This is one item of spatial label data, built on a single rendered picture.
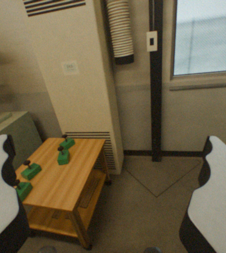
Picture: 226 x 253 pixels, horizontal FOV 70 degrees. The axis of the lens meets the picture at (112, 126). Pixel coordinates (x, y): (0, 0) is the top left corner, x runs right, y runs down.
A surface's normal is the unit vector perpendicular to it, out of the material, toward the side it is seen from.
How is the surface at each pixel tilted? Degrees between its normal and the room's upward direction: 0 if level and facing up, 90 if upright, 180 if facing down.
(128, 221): 0
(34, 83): 90
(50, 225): 0
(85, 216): 0
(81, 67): 90
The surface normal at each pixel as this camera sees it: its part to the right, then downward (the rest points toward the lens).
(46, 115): -0.20, 0.51
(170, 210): -0.14, -0.86
